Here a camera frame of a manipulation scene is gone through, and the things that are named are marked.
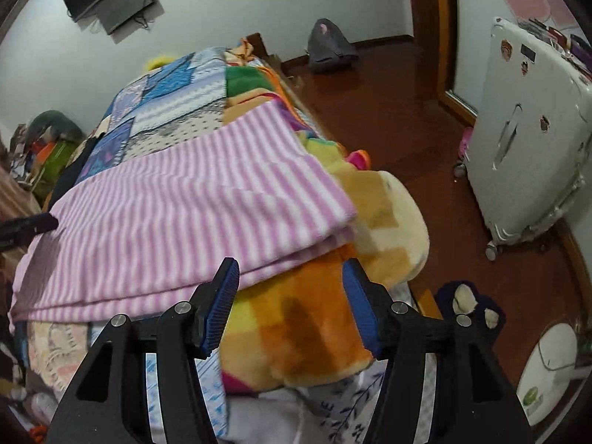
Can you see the small black wall monitor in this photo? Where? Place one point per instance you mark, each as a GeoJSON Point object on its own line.
{"type": "Point", "coordinates": [125, 4]}

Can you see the blue patchwork blanket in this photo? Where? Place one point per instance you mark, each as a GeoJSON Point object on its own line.
{"type": "Point", "coordinates": [175, 97]}

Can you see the pink sandal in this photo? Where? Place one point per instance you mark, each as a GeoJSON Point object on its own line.
{"type": "Point", "coordinates": [465, 145]}

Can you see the white round appliance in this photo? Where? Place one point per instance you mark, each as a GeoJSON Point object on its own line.
{"type": "Point", "coordinates": [550, 356]}

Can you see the yellow foam tube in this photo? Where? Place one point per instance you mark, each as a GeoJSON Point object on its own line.
{"type": "Point", "coordinates": [155, 62]}

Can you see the grey backpack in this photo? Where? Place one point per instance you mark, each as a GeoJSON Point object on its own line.
{"type": "Point", "coordinates": [330, 48]}

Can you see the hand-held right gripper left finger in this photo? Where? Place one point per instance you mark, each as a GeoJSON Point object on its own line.
{"type": "Point", "coordinates": [222, 310]}

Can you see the white leaf print sheet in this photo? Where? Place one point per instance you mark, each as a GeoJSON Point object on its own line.
{"type": "Point", "coordinates": [333, 416]}

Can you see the pink striped blanket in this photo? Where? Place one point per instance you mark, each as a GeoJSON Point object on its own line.
{"type": "Point", "coordinates": [185, 203]}

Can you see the orange cartoon plush blanket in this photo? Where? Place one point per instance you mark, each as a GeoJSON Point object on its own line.
{"type": "Point", "coordinates": [300, 323]}

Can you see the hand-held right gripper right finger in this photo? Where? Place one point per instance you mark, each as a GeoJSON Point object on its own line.
{"type": "Point", "coordinates": [358, 314]}

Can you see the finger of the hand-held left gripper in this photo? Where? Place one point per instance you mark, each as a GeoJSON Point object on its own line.
{"type": "Point", "coordinates": [32, 227]}

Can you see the wooden door frame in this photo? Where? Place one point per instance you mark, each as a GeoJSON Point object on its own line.
{"type": "Point", "coordinates": [430, 32]}

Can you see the black folded garment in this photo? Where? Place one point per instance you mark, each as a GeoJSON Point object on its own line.
{"type": "Point", "coordinates": [69, 180]}

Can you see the grey curved pillow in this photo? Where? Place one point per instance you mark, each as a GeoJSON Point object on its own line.
{"type": "Point", "coordinates": [55, 120]}

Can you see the white suitcase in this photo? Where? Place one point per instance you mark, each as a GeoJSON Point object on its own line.
{"type": "Point", "coordinates": [522, 148]}

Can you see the dark blue plush slippers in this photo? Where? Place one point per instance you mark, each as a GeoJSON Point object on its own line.
{"type": "Point", "coordinates": [446, 298]}

